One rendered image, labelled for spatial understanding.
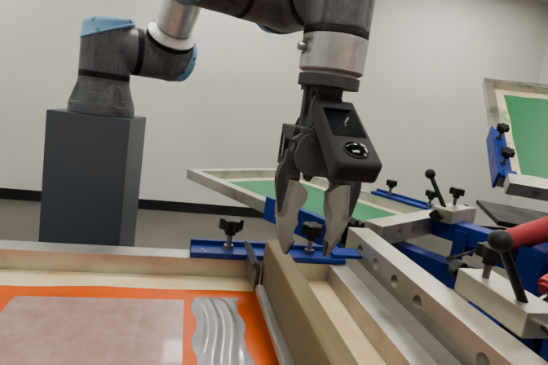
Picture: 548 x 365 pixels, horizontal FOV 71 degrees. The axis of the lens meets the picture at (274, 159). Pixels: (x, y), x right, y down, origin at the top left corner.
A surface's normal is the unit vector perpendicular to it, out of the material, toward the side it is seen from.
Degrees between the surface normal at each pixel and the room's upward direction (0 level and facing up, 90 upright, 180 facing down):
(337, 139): 31
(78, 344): 0
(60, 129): 90
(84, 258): 90
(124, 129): 90
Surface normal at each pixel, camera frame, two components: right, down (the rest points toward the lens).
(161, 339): 0.14, -0.98
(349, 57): 0.31, 0.18
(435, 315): -0.97, -0.11
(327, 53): -0.32, 0.08
